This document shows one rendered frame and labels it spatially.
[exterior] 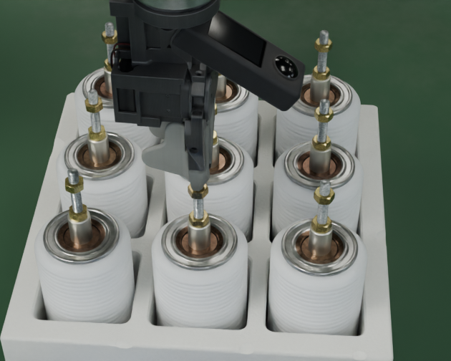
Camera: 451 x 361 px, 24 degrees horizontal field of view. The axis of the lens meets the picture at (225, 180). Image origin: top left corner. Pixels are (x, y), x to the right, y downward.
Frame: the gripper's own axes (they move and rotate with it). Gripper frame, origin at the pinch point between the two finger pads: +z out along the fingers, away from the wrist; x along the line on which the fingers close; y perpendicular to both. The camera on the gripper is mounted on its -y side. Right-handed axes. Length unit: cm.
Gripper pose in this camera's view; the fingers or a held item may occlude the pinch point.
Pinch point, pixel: (205, 174)
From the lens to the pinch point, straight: 96.6
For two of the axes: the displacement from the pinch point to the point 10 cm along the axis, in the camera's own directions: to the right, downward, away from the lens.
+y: -9.9, -0.8, 0.9
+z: 0.0, 7.2, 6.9
